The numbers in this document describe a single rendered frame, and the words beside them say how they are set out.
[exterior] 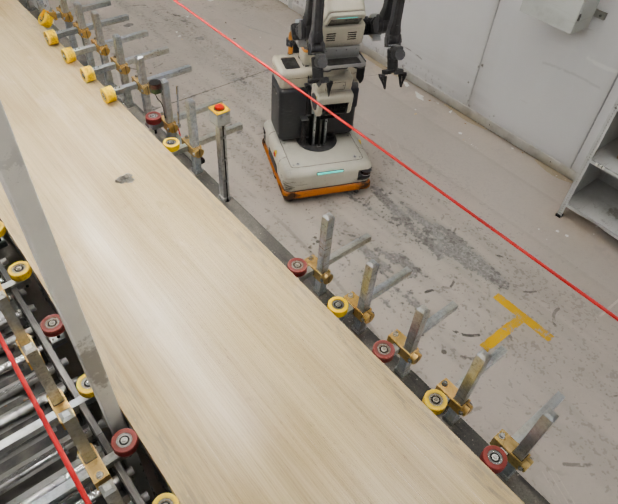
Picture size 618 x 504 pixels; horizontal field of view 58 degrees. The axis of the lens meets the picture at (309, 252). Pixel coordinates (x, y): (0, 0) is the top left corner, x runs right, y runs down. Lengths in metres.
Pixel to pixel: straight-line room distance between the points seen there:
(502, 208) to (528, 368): 1.31
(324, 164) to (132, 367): 2.18
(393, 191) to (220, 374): 2.44
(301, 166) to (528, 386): 1.90
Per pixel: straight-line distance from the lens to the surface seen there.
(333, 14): 3.18
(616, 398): 3.47
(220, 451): 1.85
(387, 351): 2.06
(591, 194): 4.39
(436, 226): 3.89
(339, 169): 3.77
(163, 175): 2.70
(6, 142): 1.18
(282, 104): 3.75
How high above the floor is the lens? 2.59
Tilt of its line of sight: 47 degrees down
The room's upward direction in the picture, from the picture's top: 5 degrees clockwise
